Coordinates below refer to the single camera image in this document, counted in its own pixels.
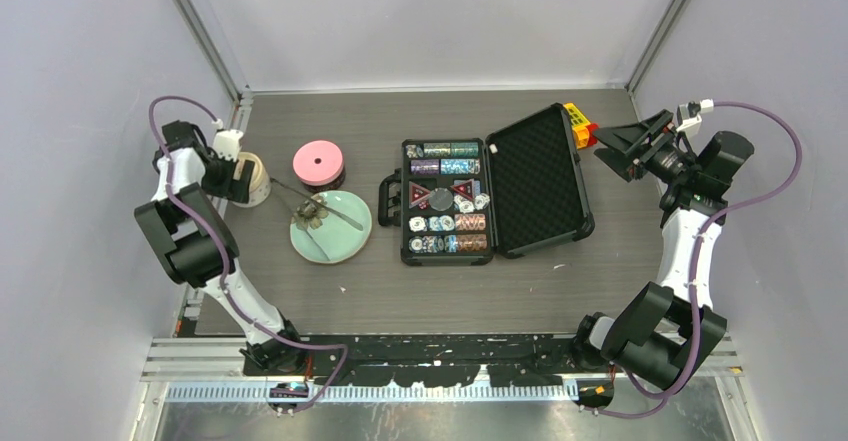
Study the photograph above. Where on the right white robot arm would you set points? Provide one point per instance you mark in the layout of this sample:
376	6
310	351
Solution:
670	327

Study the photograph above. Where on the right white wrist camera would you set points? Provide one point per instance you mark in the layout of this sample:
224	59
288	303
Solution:
689	115

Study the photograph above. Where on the black poker chip case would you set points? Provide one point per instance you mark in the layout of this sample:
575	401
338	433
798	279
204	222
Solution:
464	201

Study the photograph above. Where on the steel bowl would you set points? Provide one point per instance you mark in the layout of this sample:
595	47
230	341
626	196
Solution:
334	184

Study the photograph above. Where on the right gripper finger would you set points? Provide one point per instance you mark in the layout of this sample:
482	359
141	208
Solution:
621	165
626	137

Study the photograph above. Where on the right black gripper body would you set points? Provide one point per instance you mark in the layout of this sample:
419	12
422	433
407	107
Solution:
665	161

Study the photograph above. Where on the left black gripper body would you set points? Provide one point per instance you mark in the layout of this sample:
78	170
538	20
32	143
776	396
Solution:
219	179

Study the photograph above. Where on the yellow red emergency stop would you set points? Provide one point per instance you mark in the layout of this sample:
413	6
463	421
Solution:
582	128

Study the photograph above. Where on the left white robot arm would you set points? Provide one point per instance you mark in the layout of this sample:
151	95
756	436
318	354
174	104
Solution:
195	247

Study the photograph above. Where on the white red steel lunch box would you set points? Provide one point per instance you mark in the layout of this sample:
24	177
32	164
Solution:
259	185

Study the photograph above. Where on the light green plate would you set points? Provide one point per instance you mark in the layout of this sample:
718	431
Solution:
341	239

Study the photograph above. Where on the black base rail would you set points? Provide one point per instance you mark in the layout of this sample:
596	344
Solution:
509	360

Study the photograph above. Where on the black metal tongs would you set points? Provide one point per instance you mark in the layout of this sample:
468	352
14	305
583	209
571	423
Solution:
318	203

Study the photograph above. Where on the pink round lid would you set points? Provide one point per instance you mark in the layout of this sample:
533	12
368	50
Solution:
319	163

